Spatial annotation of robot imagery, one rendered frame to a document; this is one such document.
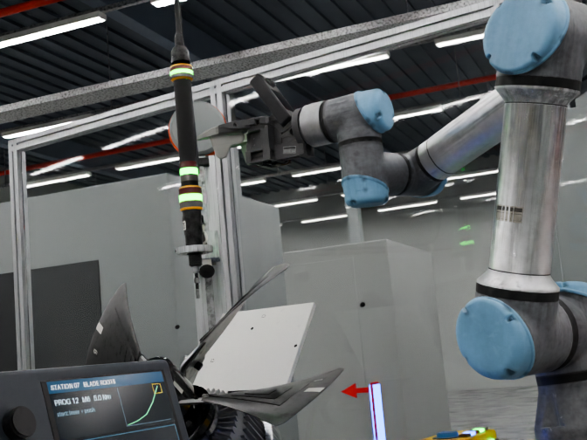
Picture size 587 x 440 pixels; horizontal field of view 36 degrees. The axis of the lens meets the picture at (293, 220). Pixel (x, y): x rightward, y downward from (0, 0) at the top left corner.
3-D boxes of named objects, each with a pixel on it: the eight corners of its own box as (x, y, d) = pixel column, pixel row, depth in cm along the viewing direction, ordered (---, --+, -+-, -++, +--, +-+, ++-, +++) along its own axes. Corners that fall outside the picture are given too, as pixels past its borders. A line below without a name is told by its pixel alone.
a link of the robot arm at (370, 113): (379, 131, 146) (373, 80, 147) (321, 144, 151) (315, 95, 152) (399, 138, 152) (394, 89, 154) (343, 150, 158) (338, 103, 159)
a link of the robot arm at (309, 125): (316, 96, 153) (339, 106, 160) (293, 102, 155) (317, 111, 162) (320, 139, 152) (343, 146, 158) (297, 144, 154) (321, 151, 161)
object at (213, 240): (194, 266, 236) (191, 235, 237) (220, 264, 236) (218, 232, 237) (191, 262, 226) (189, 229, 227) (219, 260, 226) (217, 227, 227)
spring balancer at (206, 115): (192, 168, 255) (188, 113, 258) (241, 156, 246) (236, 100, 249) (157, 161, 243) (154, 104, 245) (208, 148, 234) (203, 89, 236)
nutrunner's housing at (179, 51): (185, 268, 170) (169, 37, 177) (206, 266, 170) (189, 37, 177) (184, 266, 166) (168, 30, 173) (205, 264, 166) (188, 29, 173)
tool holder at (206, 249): (177, 258, 173) (174, 209, 175) (214, 255, 174) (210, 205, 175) (174, 252, 165) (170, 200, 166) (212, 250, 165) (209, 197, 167)
